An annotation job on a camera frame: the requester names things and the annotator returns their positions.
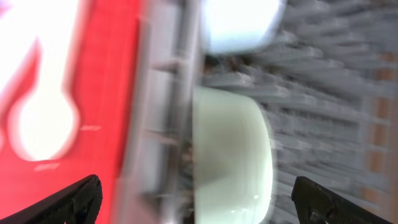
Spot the red serving tray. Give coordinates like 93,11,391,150
1,0,142,223

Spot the white plastic spoon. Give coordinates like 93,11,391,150
1,2,88,161

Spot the light blue bowl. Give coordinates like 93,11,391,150
201,0,287,55

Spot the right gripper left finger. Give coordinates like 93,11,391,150
1,174,103,224

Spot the grey dishwasher rack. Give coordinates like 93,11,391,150
114,1,397,223

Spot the green bowl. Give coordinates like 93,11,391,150
193,86,274,224

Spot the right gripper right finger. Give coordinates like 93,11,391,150
291,176,392,224

